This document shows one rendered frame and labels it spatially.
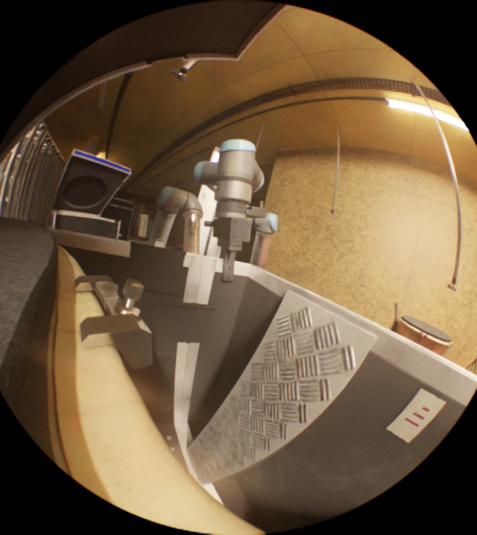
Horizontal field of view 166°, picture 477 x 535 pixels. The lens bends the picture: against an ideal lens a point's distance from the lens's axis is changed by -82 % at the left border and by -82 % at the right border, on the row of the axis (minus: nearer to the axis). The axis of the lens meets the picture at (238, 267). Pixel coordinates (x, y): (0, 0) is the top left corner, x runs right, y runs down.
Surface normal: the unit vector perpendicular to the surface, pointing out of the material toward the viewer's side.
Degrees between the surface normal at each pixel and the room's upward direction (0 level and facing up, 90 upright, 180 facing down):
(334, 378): 80
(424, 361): 90
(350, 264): 90
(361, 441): 90
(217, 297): 90
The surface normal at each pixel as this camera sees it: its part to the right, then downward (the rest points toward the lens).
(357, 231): -0.66, -0.05
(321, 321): -0.82, -0.33
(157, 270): 0.42, 0.24
